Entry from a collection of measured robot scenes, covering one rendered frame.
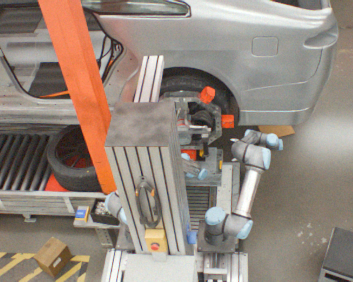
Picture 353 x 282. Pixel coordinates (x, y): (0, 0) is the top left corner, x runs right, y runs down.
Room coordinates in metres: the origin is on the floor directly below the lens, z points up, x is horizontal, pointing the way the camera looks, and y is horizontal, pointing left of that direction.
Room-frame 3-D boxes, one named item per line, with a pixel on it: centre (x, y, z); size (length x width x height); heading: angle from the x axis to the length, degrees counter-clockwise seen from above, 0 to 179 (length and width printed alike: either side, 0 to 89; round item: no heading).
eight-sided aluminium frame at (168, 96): (2.56, -0.09, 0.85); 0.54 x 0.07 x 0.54; 78
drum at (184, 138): (2.49, -0.08, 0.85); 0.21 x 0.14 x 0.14; 168
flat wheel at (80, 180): (2.80, 0.74, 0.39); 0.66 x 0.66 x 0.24
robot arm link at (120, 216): (1.68, 0.32, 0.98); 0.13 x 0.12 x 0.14; 38
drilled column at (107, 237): (2.11, 0.63, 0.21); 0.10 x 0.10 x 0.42; 78
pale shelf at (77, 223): (2.10, 0.60, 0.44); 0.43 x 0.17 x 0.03; 78
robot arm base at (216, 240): (1.58, -0.17, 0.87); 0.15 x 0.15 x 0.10
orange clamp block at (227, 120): (2.50, -0.40, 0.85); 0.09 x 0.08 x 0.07; 78
